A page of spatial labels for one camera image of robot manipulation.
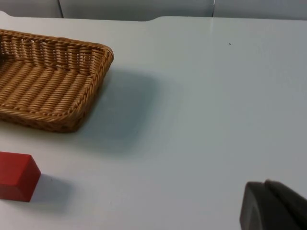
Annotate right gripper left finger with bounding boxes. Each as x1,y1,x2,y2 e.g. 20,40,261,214
239,181,303,230

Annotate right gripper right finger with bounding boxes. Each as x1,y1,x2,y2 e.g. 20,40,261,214
264,179,307,230

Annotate pale brown wicker basket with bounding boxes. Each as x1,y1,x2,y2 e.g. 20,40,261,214
0,29,115,134

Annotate red cube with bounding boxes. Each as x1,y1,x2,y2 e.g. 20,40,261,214
0,151,42,203

